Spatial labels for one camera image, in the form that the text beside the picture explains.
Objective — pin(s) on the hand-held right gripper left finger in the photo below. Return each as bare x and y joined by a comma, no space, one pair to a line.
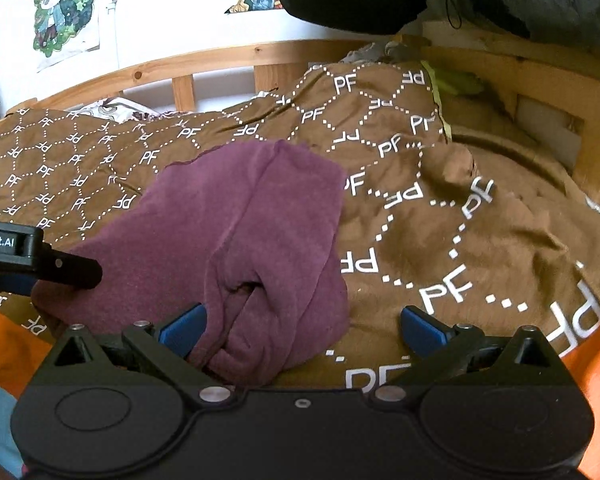
185,330

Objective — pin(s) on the yellow-green cloth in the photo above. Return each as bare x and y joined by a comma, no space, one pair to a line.
455,82

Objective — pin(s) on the blond cartoon figure wall poster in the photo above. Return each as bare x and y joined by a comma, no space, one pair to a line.
62,10

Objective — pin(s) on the white patterned bed sheet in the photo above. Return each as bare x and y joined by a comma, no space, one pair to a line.
125,109

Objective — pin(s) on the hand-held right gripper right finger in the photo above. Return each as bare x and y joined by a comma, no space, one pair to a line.
422,332

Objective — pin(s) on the wooden bed frame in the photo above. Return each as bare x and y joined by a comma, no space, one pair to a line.
215,57

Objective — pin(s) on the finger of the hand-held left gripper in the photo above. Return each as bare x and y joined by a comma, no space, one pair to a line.
75,271

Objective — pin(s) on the maroon sweater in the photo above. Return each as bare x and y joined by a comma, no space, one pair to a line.
260,240

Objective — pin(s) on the brown printed blanket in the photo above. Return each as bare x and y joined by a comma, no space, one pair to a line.
480,240

